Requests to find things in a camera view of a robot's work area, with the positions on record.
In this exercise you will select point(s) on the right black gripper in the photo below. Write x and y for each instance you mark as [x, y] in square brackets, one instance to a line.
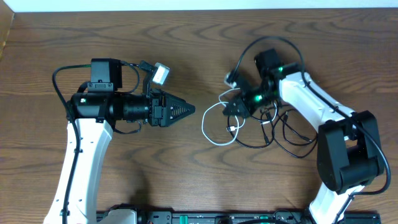
[244, 110]

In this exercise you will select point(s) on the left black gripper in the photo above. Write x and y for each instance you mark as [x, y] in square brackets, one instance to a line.
[161, 112]

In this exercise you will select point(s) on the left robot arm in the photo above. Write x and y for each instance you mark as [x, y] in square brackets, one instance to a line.
[116, 91]

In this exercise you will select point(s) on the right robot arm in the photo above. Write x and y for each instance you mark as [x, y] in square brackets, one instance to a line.
[349, 154]

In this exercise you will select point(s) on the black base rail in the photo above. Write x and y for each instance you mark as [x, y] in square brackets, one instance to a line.
[150, 214]

